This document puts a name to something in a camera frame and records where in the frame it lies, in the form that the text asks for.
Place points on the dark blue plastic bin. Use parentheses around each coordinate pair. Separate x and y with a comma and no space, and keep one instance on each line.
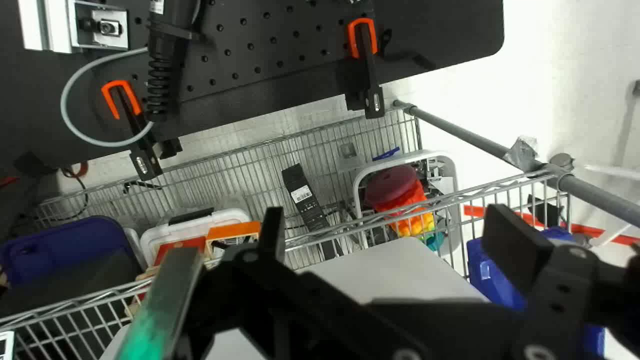
(60,246)

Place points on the black perforated pegboard panel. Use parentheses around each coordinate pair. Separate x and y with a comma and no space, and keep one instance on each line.
(266,53)

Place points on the grey metal pole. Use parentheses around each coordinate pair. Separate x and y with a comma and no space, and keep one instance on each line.
(467,136)

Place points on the black handheld device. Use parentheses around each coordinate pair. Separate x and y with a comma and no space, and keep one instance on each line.
(303,197)

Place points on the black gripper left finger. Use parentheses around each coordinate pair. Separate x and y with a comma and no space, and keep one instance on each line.
(271,233)

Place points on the white case with orange trim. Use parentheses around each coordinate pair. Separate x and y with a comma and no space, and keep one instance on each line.
(180,233)

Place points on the aluminium extrusion bracket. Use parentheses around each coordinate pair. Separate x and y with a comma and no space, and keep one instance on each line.
(42,26)

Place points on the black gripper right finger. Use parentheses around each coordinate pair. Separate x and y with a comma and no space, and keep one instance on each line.
(521,246)

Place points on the orange and black clamp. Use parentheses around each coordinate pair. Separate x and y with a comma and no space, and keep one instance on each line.
(364,80)
(145,157)

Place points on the white framed container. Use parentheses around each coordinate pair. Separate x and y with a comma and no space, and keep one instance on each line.
(441,163)

